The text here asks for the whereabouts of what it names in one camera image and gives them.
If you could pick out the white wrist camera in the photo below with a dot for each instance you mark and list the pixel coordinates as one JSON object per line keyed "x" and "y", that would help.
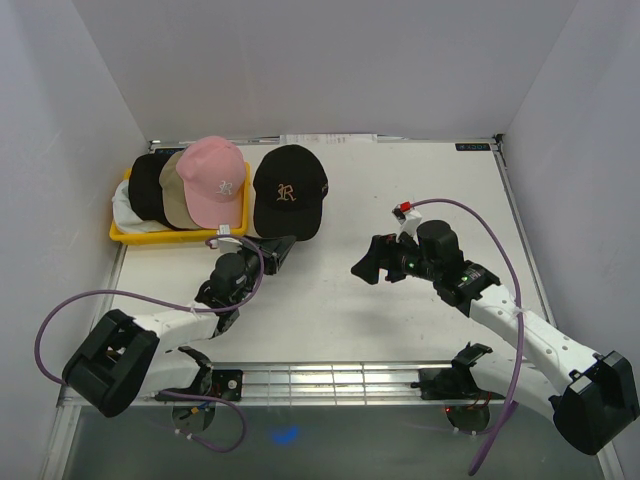
{"x": 224, "y": 243}
{"x": 408, "y": 218}

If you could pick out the beige baseball cap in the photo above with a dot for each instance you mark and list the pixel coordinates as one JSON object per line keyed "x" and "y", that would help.
{"x": 173, "y": 195}

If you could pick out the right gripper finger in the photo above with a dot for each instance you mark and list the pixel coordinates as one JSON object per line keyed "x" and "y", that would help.
{"x": 387, "y": 243}
{"x": 369, "y": 266}

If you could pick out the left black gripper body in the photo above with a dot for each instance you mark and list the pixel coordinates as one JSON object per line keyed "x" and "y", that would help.
{"x": 251, "y": 261}

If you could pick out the aluminium front rail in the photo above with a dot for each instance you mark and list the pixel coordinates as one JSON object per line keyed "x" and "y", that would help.
{"x": 315, "y": 384}

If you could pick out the white cap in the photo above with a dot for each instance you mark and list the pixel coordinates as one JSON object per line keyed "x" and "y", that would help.
{"x": 125, "y": 219}

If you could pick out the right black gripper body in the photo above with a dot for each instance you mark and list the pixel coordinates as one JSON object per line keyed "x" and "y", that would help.
{"x": 405, "y": 262}

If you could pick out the white paper label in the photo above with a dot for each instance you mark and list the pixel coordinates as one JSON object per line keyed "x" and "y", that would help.
{"x": 328, "y": 139}

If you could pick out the pink baseball cap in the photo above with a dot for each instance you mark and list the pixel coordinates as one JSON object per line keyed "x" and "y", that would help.
{"x": 213, "y": 173}

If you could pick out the black cap gold logo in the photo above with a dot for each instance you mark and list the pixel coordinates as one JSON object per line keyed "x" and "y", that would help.
{"x": 290, "y": 187}

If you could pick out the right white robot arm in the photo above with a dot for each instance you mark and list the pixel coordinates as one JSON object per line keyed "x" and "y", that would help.
{"x": 589, "y": 397}

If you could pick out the plain black cap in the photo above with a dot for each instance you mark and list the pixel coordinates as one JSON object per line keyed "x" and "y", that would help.
{"x": 145, "y": 191}

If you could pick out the yellow plastic tray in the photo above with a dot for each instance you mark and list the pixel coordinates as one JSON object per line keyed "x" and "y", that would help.
{"x": 176, "y": 237}

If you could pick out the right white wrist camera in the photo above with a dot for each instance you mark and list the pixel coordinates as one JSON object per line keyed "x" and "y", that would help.
{"x": 408, "y": 218}

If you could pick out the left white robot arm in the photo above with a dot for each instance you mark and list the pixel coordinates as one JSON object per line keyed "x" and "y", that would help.
{"x": 125, "y": 357}

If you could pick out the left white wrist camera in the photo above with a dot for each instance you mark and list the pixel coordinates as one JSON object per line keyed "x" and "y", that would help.
{"x": 224, "y": 243}

